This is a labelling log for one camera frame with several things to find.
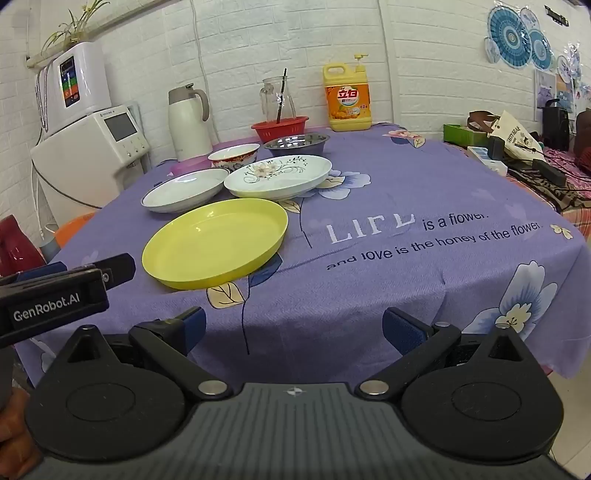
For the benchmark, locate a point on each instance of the white water purifier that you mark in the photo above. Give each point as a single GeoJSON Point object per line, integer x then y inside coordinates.
{"type": "Point", "coordinates": [87, 78]}

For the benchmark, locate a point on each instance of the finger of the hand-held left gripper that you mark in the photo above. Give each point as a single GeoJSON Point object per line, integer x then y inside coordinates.
{"type": "Point", "coordinates": [117, 270]}
{"type": "Point", "coordinates": [46, 270]}

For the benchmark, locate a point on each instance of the purple floral tablecloth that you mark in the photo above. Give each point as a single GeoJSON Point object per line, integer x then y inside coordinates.
{"type": "Point", "coordinates": [369, 277]}

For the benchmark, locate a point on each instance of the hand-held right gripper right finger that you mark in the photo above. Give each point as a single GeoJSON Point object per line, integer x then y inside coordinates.
{"type": "Point", "coordinates": [400, 330]}

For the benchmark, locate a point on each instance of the white thermos jug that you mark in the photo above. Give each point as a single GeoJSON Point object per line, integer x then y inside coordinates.
{"type": "Point", "coordinates": [187, 129]}

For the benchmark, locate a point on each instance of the red plastic colander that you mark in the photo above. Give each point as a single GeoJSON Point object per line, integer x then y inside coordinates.
{"type": "Point", "coordinates": [277, 131]}

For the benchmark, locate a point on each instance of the black speaker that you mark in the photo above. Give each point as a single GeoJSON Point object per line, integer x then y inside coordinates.
{"type": "Point", "coordinates": [556, 124]}

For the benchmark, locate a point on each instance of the black power adapter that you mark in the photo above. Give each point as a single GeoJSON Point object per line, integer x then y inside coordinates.
{"type": "Point", "coordinates": [549, 173]}

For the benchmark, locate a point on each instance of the green potted plant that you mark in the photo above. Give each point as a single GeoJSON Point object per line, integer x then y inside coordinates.
{"type": "Point", "coordinates": [59, 36]}

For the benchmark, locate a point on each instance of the small blue paper fan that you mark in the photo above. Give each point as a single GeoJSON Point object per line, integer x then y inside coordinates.
{"type": "Point", "coordinates": [540, 48]}

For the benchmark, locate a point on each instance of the beige printed tote bag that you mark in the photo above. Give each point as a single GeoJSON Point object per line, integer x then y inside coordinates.
{"type": "Point", "coordinates": [512, 134]}

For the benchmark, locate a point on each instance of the stainless steel bowl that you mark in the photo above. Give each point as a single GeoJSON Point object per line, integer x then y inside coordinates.
{"type": "Point", "coordinates": [295, 143]}

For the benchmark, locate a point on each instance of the person's left hand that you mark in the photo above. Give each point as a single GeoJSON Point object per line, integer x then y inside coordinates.
{"type": "Point", "coordinates": [16, 429]}

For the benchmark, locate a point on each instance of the white plastic box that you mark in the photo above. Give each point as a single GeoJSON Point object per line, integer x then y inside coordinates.
{"type": "Point", "coordinates": [485, 157]}

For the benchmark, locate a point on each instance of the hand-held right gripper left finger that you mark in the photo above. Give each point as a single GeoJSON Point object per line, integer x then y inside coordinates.
{"type": "Point", "coordinates": [194, 324]}

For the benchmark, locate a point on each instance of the white floral oval plate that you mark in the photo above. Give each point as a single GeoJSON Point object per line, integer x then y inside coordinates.
{"type": "Point", "coordinates": [277, 180]}

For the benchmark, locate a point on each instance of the orange plastic basin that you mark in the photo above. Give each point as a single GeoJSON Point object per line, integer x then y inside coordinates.
{"type": "Point", "coordinates": [69, 230]}

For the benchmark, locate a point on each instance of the red patterned white bowl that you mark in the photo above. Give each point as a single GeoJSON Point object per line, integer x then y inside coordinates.
{"type": "Point", "coordinates": [233, 159]}

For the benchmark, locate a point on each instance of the white blue-rimmed plate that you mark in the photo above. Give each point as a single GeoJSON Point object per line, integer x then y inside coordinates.
{"type": "Point", "coordinates": [184, 191]}

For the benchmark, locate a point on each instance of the yellow detergent pump bottle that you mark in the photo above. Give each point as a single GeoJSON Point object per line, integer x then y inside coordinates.
{"type": "Point", "coordinates": [346, 106]}

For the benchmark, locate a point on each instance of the clear glass pitcher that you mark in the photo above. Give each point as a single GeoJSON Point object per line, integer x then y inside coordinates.
{"type": "Point", "coordinates": [270, 99]}

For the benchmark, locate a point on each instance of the yellow plastic plate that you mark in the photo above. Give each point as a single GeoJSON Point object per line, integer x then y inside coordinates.
{"type": "Point", "coordinates": [212, 244]}

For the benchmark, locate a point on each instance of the green box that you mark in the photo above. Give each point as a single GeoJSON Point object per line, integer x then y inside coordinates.
{"type": "Point", "coordinates": [461, 134]}

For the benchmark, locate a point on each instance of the white water dispenser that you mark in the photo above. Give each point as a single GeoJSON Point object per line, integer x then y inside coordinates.
{"type": "Point", "coordinates": [83, 161]}

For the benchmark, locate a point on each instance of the wall picture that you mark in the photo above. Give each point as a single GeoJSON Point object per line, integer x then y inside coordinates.
{"type": "Point", "coordinates": [551, 87]}

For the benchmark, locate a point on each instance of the large blue paper fan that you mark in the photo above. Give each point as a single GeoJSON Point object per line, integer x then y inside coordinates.
{"type": "Point", "coordinates": [508, 34]}

